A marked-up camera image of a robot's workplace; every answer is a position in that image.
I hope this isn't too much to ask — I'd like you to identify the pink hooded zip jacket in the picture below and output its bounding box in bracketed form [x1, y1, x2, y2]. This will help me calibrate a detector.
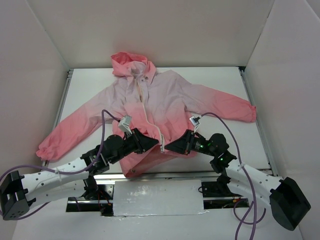
[36, 52, 256, 178]

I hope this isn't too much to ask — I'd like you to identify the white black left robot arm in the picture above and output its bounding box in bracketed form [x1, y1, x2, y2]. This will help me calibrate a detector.
[0, 128, 159, 221]

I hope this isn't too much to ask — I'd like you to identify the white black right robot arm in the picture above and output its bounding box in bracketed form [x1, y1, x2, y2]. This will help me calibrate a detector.
[164, 129, 311, 231]

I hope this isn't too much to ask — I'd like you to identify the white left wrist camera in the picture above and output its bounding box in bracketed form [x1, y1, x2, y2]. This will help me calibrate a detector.
[118, 115, 132, 135]

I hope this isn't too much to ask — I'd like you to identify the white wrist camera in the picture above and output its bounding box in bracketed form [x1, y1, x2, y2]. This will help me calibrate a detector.
[118, 115, 132, 135]
[189, 115, 201, 133]

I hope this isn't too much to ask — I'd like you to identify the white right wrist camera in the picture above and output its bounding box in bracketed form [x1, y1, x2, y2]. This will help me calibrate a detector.
[189, 115, 201, 133]

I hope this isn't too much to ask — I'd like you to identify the aluminium table edge rail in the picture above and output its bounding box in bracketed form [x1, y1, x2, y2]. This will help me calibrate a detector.
[94, 171, 219, 186]

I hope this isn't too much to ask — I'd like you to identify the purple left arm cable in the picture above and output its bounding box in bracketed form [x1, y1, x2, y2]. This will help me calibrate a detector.
[0, 109, 125, 218]

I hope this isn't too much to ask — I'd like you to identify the aluminium right side rail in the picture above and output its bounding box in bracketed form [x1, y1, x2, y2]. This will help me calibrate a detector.
[238, 66, 278, 176]

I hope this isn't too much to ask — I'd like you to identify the aluminium left side rail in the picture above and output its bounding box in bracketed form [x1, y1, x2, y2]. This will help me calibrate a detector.
[53, 69, 74, 129]

